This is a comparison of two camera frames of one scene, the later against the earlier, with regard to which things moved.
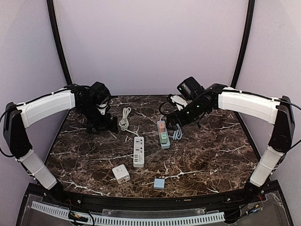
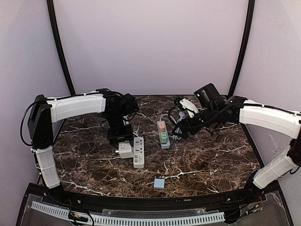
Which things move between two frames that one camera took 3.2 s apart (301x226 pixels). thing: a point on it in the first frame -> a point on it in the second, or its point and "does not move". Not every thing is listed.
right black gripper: [182, 123] -> [186, 122]
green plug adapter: [163, 138] does not move
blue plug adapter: [159, 183] does not move
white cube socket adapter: [121, 173] -> [125, 149]
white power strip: [138, 152] does not move
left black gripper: [104, 125] -> [128, 135]
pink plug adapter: [162, 126] does not move
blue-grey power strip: [166, 145] does not move
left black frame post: [67, 75] does not move
